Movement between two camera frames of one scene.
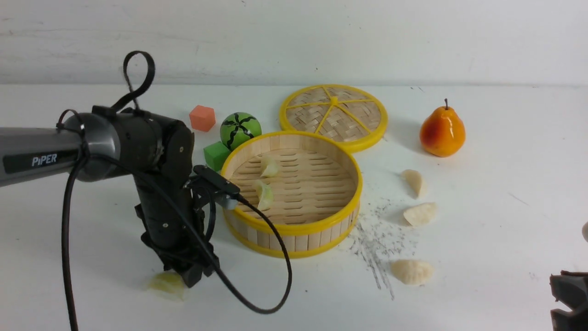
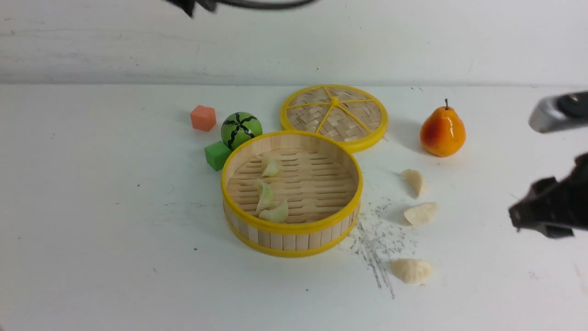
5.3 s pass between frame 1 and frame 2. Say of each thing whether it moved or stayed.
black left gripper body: moved
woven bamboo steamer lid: stayed
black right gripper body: moved
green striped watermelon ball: stayed
